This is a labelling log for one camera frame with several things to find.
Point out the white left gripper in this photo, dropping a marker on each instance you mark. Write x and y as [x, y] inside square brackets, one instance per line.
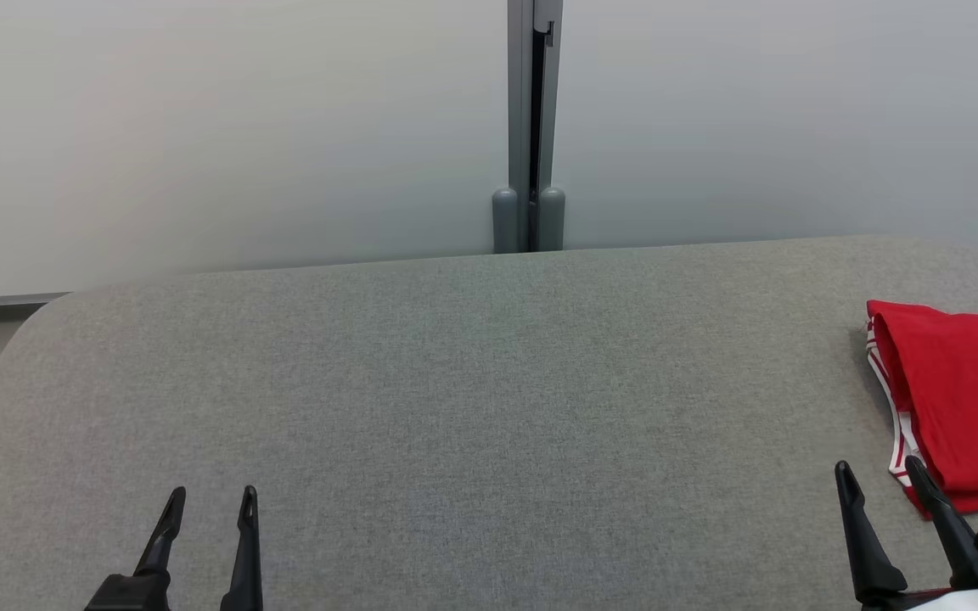
[128, 594]

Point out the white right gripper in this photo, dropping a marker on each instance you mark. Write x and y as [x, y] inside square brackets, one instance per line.
[947, 601]

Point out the red white basketball jersey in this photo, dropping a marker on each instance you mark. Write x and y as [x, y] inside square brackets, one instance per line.
[973, 390]

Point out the grey cylindrical post cap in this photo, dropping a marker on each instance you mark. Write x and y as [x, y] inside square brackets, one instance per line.
[552, 219]
[506, 221]

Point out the grey partition post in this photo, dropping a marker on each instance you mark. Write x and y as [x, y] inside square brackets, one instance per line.
[521, 85]

